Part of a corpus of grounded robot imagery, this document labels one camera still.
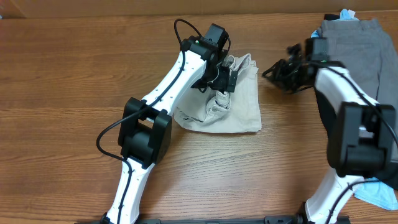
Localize beige shorts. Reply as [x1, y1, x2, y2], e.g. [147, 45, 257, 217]
[174, 54, 262, 133]

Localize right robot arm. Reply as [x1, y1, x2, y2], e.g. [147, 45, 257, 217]
[262, 37, 397, 223]

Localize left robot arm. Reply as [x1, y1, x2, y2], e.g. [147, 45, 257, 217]
[96, 24, 238, 224]

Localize grey shorts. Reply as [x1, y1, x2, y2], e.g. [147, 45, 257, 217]
[319, 19, 397, 108]

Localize black garment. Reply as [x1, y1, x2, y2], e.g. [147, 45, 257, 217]
[306, 19, 397, 188]

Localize light blue garment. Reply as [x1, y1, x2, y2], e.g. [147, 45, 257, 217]
[310, 8, 398, 211]

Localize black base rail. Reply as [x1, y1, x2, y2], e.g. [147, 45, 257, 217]
[74, 215, 352, 224]

